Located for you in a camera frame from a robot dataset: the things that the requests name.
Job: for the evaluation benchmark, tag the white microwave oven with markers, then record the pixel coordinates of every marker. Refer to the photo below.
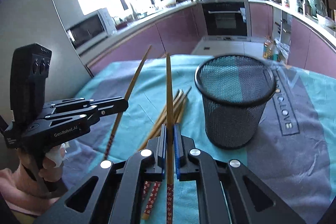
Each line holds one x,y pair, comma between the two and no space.
94,28

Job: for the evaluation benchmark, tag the purple kitchen cabinets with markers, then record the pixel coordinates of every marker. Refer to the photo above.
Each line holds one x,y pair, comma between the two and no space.
180,29

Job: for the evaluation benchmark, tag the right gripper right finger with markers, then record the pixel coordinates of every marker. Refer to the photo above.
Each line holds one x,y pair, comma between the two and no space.
228,192

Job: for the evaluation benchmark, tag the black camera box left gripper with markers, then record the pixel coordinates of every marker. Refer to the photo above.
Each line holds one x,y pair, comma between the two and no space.
29,70

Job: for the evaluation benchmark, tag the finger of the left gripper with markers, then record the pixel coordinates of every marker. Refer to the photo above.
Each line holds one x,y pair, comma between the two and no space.
67,104
103,107

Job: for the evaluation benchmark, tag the black mesh utensil cup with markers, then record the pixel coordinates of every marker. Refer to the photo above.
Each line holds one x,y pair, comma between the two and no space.
235,90

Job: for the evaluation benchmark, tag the teal and grey tablecloth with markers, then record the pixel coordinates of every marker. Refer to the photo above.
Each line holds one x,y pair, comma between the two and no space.
293,150

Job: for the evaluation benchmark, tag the person's left hand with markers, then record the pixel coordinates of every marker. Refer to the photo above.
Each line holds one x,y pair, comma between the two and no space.
23,194

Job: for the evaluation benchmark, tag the black built-in oven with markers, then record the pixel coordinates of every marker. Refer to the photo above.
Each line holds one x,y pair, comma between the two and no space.
227,17

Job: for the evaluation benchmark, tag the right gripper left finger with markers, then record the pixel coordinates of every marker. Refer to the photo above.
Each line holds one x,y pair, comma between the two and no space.
112,192

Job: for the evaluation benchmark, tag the wooden chopstick floral end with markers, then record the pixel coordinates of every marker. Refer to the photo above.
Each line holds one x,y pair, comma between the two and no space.
126,97
162,117
170,154
170,114
151,189

